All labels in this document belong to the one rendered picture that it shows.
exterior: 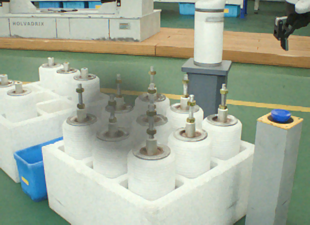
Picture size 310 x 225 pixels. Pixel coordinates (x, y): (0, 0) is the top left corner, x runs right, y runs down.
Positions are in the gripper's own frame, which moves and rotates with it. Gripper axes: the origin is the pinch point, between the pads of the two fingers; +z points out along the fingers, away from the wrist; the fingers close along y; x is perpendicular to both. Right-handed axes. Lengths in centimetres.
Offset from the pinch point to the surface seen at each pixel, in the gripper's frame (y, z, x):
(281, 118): 21.2, -8.0, 29.2
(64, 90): 70, 13, -34
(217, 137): 32.0, 3.0, 18.3
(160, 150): 45, -7, 25
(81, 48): 74, 85, -180
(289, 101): -22, 72, -47
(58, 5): 115, 178, -489
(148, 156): 48, -9, 27
